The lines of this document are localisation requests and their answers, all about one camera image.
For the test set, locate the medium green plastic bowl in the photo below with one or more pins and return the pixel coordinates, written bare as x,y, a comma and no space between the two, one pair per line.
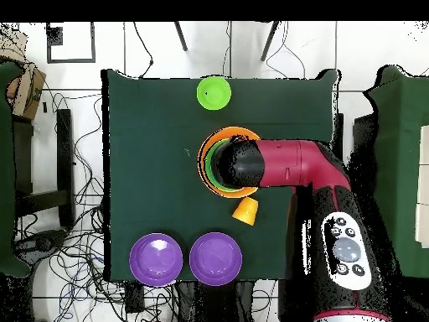
209,167

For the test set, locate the orange plastic cup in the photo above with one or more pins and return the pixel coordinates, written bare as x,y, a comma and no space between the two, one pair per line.
246,209

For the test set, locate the purple plastic bowl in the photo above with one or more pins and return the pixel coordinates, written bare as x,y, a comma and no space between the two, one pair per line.
215,259
156,260

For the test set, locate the small green plastic bowl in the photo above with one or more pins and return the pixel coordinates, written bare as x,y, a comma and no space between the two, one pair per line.
213,93

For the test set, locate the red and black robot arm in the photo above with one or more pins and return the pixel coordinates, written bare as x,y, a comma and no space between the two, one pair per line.
301,164

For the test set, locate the dark green tablecloth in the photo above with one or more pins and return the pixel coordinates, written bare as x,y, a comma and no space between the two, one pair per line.
150,134

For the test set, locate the black power strip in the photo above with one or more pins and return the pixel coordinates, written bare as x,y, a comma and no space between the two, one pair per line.
134,297

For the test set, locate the black tripod leg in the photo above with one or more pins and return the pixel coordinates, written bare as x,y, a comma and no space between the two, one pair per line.
269,42
181,37

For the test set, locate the green cloth side table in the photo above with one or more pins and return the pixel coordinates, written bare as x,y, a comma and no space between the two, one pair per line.
399,134
6,167

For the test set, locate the white boxes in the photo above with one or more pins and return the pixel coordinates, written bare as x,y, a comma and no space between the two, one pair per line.
423,184

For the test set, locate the cardboard box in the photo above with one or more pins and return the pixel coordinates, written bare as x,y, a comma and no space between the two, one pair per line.
26,87

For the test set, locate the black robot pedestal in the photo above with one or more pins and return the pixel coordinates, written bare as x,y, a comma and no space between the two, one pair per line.
218,302

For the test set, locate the black bench frame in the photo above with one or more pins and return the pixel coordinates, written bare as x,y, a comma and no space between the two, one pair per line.
64,151

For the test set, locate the black floor frame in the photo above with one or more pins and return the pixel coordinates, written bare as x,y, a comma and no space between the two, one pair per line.
71,60

